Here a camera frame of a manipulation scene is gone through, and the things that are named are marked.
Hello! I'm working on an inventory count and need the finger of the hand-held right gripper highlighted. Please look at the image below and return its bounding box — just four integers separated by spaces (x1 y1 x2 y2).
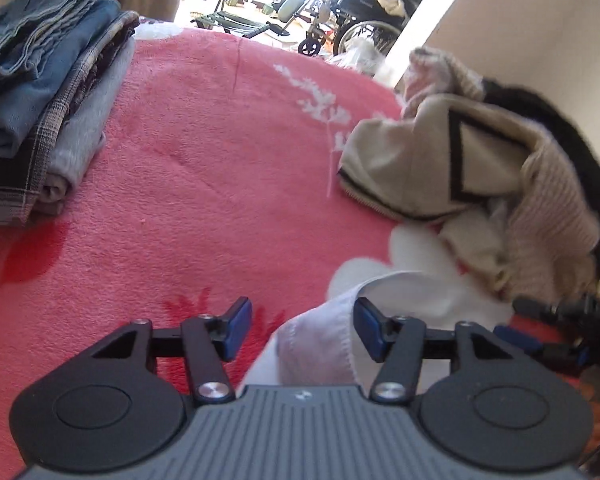
512 296 588 322
494 324 588 367

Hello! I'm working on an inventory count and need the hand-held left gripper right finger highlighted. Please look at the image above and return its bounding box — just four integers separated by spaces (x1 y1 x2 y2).
355 296 511 405

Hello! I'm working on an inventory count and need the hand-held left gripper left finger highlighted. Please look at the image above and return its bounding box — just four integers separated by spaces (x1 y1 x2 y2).
91 296 253 407

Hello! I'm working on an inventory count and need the white shirt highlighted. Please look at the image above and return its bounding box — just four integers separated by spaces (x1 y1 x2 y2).
240 270 513 392

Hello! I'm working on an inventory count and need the pink floral blanket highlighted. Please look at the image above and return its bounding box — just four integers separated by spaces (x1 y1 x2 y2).
0 15 600 480

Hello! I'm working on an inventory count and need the black knit garment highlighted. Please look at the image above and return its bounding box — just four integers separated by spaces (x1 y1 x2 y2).
480 77 600 281

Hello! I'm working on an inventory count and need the clear plastic bag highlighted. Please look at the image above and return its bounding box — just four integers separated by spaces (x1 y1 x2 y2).
327 37 398 86

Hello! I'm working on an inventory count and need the green folding chair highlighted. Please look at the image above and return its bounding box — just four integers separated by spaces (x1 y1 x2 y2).
192 9 281 41

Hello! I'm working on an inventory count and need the black wheelchair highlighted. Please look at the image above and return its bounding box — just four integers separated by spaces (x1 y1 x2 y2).
299 0 421 58

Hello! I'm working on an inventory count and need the grey padded chair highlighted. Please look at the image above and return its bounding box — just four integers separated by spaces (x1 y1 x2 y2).
267 0 311 36

